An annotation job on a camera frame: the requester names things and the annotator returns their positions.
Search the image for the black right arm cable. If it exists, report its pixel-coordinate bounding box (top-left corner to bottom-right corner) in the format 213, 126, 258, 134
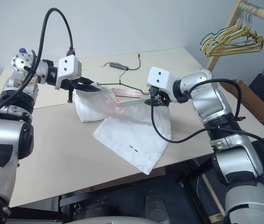
148, 78, 264, 179

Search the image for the light wooden bar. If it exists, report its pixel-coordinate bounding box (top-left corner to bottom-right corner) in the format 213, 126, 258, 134
201, 174, 226, 216

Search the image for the dark rounded shape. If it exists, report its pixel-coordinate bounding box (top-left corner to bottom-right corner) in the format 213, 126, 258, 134
145, 191, 167, 221

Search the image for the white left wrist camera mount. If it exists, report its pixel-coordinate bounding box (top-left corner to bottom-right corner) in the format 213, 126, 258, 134
54, 55, 83, 91

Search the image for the light wooden clothes rack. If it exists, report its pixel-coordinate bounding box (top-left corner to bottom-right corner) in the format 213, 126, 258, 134
206, 0, 264, 70

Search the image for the black table frame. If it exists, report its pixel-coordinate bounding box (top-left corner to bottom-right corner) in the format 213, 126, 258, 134
58, 158, 228, 224

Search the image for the brown cardboard box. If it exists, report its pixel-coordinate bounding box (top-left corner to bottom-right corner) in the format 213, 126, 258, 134
236, 80, 264, 128

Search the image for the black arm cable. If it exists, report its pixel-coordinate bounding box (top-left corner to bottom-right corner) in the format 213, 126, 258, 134
148, 78, 264, 179
0, 7, 77, 124

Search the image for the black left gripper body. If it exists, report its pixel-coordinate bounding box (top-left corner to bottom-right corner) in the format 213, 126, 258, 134
61, 78, 83, 104

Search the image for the bunch of hangers on rack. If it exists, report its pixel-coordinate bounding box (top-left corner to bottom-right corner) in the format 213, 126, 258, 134
210, 6, 264, 58

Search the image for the thin black USB cable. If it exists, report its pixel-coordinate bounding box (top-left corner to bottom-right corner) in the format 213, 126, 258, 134
127, 54, 142, 70

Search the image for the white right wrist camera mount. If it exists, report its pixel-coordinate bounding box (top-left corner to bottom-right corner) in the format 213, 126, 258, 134
146, 67, 177, 94

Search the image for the yellow wire hanger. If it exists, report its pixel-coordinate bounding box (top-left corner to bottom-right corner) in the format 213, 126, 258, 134
201, 3, 254, 56

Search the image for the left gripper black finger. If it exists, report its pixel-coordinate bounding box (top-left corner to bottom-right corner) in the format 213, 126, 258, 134
77, 77, 95, 85
75, 84, 102, 92

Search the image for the olive wire clothes hanger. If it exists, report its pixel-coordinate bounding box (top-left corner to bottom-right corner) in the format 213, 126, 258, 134
97, 70, 151, 96

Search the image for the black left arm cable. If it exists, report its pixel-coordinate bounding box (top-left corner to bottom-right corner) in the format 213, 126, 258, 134
0, 7, 77, 124

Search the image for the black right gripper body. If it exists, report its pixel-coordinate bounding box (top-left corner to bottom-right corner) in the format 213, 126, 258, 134
146, 85, 170, 107

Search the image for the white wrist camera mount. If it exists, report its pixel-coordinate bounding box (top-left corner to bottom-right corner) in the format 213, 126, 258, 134
146, 67, 177, 94
54, 55, 83, 91

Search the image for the white cloth garment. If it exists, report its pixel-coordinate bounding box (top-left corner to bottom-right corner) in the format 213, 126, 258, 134
73, 83, 172, 175

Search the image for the grey USB hub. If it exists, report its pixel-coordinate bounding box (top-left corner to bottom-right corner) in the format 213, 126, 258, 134
100, 62, 130, 70

